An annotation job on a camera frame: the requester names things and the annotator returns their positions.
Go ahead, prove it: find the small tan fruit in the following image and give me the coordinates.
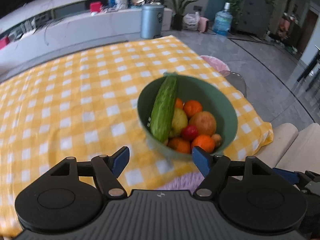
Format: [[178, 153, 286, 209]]
[[211, 133, 222, 147]]

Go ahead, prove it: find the white television console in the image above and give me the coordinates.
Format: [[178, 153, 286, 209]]
[[0, 0, 173, 68]]

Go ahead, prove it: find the blue water jug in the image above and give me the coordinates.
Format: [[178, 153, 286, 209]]
[[212, 2, 233, 36]]

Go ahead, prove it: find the green colander bowl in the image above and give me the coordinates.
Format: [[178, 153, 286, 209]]
[[137, 72, 238, 159]]

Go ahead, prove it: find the yellow-green pear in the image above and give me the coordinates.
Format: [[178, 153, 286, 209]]
[[170, 107, 188, 138]]

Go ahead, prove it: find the transparent chair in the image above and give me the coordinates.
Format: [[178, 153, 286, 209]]
[[219, 70, 248, 98]]

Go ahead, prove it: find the white router with antennas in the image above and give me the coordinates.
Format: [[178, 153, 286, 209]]
[[20, 20, 37, 34]]

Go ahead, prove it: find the white plastic bag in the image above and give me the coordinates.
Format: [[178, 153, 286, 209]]
[[182, 13, 200, 30]]

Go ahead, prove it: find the red box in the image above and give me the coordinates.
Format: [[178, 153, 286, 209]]
[[89, 2, 103, 13]]

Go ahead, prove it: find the small red fruit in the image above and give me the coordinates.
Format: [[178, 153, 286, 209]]
[[181, 125, 199, 142]]

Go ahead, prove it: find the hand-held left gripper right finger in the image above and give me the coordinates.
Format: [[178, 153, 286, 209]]
[[192, 146, 276, 200]]

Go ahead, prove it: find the green cucumber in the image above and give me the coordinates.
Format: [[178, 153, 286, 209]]
[[150, 75, 178, 143]]

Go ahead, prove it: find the grey drawer cabinet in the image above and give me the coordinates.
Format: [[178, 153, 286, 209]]
[[235, 0, 274, 39]]

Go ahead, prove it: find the large pomegranate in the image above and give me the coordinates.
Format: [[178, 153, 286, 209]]
[[188, 111, 217, 137]]

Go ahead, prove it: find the potted long-leaf plant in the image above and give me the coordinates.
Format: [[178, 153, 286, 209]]
[[160, 0, 207, 31]]

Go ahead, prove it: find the yellow checked tablecloth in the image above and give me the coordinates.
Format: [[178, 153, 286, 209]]
[[0, 35, 274, 235]]

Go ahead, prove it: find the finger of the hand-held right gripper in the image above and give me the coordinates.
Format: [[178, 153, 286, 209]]
[[274, 169, 320, 190]]

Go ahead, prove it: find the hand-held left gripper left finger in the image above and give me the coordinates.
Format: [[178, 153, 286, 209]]
[[49, 146, 130, 199]]

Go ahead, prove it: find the blue-grey trash can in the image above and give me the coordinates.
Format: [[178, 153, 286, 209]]
[[140, 4, 165, 39]]

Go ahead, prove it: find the cream upholstered chair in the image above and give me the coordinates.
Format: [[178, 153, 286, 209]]
[[259, 123, 320, 173]]

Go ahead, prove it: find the pink heater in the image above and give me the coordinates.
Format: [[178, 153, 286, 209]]
[[198, 17, 210, 33]]

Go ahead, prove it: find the black chair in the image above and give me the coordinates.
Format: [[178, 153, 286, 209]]
[[297, 45, 320, 92]]

